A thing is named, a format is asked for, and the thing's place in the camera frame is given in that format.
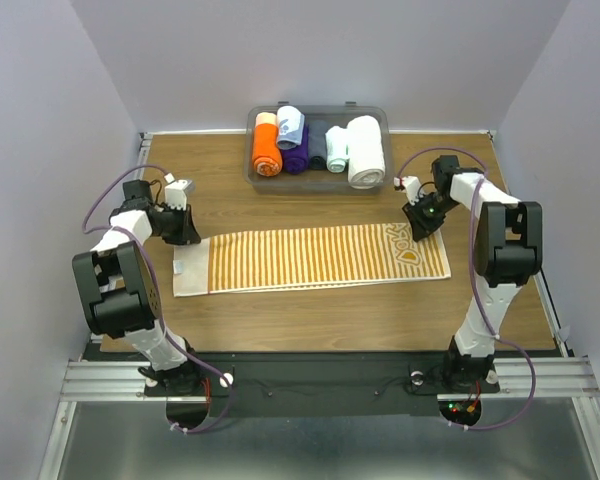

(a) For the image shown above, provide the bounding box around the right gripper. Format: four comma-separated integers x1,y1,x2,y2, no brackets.
401,192,459,241

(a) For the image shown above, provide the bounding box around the yellow striped towel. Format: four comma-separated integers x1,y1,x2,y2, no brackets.
173,223,451,297

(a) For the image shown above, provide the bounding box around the light blue towel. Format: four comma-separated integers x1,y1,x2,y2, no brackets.
276,105,305,150

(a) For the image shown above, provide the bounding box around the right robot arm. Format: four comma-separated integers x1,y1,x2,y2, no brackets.
394,155,543,390

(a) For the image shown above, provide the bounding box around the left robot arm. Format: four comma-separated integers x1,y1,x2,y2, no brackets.
72,174,203,396

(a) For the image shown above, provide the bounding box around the white rolled towel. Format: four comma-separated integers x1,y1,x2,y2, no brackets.
346,115,386,190

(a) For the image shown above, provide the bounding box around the orange rolled towel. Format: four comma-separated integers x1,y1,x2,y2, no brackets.
251,112,283,177

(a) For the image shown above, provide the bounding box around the mint rolled towel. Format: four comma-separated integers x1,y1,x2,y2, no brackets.
325,126,349,173

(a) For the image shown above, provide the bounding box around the dark grey rolled towel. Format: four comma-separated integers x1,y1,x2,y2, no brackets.
308,120,328,170

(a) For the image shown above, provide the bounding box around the clear plastic bin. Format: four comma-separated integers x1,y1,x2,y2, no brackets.
243,103,394,195

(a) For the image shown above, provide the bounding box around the purple rolled towel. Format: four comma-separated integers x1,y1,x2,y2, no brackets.
281,125,309,175

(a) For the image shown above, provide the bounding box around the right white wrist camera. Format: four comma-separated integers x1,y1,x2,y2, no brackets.
394,176,421,205

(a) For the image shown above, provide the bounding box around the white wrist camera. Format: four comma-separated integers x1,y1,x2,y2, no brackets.
394,176,421,205
164,179,195,211

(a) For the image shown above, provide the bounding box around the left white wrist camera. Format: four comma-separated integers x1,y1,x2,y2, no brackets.
164,179,195,211

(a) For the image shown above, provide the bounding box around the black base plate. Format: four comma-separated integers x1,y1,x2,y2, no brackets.
139,352,499,422

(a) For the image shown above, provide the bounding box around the aluminium frame rail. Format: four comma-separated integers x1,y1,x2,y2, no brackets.
37,130,600,480

